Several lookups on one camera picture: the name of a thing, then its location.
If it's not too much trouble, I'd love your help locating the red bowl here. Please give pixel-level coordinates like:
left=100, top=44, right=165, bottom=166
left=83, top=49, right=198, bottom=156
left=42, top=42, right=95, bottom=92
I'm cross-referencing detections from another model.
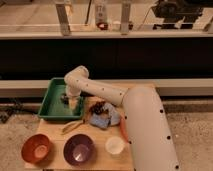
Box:
left=21, top=134, right=51, bottom=164

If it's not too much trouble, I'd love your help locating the green plastic tray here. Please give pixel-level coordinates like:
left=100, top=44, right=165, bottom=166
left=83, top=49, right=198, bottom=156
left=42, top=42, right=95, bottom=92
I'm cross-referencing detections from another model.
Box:
left=38, top=78, right=85, bottom=121

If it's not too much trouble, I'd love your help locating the blue cloth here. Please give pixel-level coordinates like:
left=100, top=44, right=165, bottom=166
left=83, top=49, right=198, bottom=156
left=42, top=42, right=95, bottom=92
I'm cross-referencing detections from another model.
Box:
left=89, top=101, right=121, bottom=130

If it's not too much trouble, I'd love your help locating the orange carrot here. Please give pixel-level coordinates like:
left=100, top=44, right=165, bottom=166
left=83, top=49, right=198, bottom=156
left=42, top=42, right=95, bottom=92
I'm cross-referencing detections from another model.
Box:
left=120, top=117, right=129, bottom=142

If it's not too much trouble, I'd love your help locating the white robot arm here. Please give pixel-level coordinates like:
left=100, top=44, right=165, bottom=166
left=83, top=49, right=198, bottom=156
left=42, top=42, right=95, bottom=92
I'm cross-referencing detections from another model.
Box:
left=64, top=66, right=181, bottom=171

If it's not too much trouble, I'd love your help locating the black handled brush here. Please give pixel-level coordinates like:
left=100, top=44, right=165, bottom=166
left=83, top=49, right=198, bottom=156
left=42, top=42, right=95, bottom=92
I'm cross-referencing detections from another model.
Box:
left=60, top=93, right=69, bottom=104

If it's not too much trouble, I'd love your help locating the dark grape bunch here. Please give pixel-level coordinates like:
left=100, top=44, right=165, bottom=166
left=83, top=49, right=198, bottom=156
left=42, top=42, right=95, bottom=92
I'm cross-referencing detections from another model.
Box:
left=89, top=101, right=105, bottom=115

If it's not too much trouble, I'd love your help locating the purple bowl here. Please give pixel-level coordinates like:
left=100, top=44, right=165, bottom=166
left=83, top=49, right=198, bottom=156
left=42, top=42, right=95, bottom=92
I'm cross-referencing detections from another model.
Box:
left=63, top=134, right=95, bottom=166

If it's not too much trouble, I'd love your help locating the yellow banana peel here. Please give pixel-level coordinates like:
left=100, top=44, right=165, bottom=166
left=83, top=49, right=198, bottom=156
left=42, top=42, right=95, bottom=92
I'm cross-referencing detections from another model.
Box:
left=61, top=120, right=85, bottom=135

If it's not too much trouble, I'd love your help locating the white paper cup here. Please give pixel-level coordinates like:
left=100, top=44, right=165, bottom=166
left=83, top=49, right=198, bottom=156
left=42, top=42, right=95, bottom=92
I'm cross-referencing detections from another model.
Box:
left=105, top=136, right=125, bottom=155

